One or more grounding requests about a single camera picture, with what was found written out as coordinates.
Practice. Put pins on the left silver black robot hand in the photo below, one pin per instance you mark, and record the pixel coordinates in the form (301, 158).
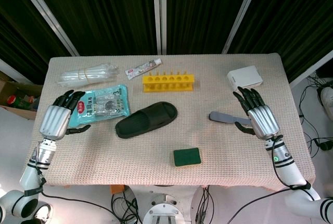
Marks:
(56, 119)

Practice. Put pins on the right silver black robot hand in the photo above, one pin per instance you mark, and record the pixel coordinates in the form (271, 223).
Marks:
(262, 119)

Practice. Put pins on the grey tool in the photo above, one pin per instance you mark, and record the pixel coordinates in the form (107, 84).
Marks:
(223, 117)

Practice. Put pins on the black slipper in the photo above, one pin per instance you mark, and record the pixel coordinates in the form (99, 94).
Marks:
(145, 122)

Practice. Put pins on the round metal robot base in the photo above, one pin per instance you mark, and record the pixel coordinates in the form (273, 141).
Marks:
(164, 209)

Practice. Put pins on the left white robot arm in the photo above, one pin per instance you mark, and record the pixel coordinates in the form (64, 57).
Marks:
(28, 177)

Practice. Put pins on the brown cardboard box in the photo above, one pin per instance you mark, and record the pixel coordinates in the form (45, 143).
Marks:
(18, 109)

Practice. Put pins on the white cardboard box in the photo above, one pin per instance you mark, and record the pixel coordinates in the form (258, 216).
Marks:
(244, 76)

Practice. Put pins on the clear plastic bag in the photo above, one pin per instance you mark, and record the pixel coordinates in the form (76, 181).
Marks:
(86, 75)

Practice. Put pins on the teal dishcloth package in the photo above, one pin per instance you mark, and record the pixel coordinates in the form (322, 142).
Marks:
(109, 104)

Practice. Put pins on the small black floor device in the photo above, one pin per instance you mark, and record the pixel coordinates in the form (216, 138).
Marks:
(325, 146)

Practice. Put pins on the white sneaker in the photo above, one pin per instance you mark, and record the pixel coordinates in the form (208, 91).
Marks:
(327, 99)

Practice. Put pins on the green yellow scouring sponge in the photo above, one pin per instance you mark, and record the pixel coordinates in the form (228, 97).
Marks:
(187, 156)

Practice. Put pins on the dark green curtain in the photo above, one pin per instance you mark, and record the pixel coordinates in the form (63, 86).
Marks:
(296, 20)
(104, 13)
(23, 41)
(203, 13)

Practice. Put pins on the orange block under table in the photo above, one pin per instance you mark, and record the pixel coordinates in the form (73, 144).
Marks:
(117, 189)

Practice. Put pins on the beige waffle table cloth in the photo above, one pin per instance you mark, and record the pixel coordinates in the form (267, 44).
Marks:
(166, 140)

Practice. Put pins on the yellow test tube rack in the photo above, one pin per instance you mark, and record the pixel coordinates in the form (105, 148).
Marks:
(169, 87)

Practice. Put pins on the white toothpaste tube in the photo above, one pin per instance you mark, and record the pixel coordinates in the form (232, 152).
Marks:
(141, 68)

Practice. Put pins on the white frame post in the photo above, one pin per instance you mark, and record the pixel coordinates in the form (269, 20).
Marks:
(13, 71)
(242, 15)
(159, 13)
(312, 70)
(49, 15)

